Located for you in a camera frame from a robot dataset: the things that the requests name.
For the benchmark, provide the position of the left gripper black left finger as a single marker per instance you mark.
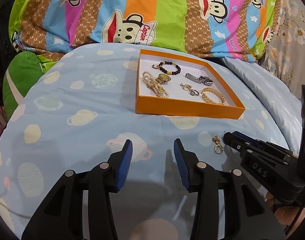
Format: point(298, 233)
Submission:
point(76, 196)

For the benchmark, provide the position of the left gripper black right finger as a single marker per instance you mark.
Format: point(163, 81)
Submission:
point(247, 216)

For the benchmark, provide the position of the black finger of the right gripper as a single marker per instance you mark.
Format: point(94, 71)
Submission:
point(278, 176)
point(267, 147)

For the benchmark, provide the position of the gold chain bangle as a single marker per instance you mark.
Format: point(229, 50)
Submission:
point(213, 96)

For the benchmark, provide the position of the silver wristwatch dark dial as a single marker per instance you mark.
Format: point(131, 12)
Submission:
point(207, 81)

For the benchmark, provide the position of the gold wristwatch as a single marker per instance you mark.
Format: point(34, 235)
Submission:
point(163, 78)

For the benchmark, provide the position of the right hand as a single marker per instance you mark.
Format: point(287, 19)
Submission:
point(285, 214)

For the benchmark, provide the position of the pale blue duvet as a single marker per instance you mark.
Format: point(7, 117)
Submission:
point(283, 106)

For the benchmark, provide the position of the orange shallow cardboard box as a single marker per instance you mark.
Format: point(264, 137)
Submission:
point(174, 98)

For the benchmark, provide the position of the grey floral pillow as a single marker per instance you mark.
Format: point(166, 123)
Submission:
point(285, 55)

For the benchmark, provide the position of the light blue planet bedsheet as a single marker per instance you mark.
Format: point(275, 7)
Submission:
point(83, 110)

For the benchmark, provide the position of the colourful monkey print quilt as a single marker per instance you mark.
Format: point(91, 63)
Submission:
point(239, 29)

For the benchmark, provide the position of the green plush pillow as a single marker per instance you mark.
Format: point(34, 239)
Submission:
point(23, 72)

